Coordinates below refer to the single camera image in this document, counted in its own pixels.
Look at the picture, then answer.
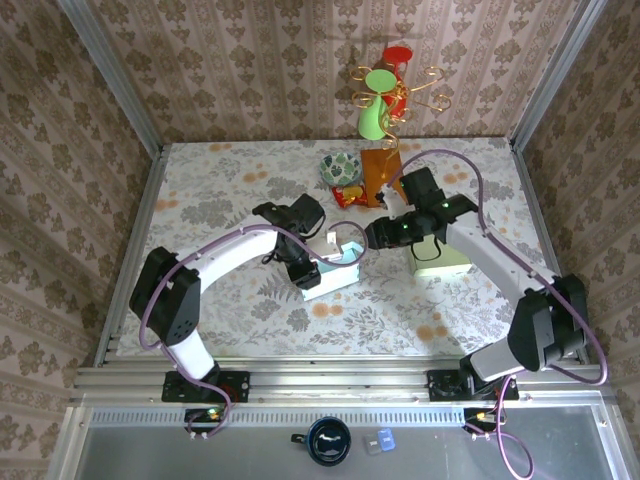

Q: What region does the green paper box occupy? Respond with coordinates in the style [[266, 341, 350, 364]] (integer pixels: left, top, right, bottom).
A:
[[408, 239, 471, 279]]

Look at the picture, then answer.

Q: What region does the light blue paper box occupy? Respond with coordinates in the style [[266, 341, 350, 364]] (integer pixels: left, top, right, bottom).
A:
[[299, 241, 365, 302]]

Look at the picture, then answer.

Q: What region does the small black connector box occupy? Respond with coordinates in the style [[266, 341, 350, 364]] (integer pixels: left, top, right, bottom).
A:
[[184, 407, 226, 426], [462, 408, 506, 426]]

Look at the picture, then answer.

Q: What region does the red snack packet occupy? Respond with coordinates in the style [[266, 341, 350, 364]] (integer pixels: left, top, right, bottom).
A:
[[332, 184, 369, 209]]

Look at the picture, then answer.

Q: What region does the brown wooden board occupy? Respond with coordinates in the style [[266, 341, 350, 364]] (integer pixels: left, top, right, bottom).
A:
[[360, 148, 406, 208]]

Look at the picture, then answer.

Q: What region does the leaf pattern bowl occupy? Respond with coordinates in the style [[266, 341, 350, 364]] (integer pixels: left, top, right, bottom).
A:
[[319, 151, 362, 186]]

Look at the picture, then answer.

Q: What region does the floral table cover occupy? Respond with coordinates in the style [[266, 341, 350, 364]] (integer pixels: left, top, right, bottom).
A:
[[117, 137, 576, 359]]

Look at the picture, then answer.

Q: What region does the green plastic goblet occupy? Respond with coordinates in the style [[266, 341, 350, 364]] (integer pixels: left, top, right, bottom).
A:
[[357, 69, 397, 141]]

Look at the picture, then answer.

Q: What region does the red plastic goblet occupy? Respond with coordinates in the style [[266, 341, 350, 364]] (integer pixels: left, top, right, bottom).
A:
[[382, 45, 415, 119]]

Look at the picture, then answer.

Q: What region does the dark blue mug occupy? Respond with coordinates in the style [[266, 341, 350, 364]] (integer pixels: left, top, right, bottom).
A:
[[291, 416, 353, 467]]

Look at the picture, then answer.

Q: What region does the grey metal tray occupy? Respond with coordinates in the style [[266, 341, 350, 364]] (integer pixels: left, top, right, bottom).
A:
[[49, 404, 631, 480]]

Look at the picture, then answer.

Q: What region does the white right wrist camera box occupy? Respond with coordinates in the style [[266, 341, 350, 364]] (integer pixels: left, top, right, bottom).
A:
[[374, 183, 409, 220]]

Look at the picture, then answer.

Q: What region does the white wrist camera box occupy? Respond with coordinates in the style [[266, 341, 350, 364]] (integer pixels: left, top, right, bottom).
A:
[[374, 183, 409, 220], [322, 228, 345, 260]]

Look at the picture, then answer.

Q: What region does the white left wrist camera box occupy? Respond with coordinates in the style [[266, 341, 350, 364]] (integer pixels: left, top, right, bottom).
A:
[[322, 228, 345, 260]]

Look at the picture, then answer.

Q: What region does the gold wire stand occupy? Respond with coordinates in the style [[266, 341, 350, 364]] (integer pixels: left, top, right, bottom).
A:
[[349, 64, 452, 181]]

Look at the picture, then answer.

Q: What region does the aluminium side rail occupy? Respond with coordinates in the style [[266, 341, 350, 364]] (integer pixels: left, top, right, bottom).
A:
[[508, 139, 591, 364], [93, 144, 169, 369]]

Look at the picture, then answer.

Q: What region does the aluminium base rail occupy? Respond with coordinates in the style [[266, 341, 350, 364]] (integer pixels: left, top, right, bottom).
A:
[[69, 364, 621, 406]]

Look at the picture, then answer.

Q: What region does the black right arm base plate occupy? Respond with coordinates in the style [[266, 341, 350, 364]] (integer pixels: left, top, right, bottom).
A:
[[427, 369, 520, 402]]

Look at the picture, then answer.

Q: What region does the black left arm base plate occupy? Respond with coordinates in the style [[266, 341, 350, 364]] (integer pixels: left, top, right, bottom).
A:
[[160, 370, 251, 404]]

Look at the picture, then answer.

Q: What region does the aluminium frame post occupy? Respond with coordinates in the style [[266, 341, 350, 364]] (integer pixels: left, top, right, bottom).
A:
[[507, 0, 609, 151], [54, 0, 166, 156]]

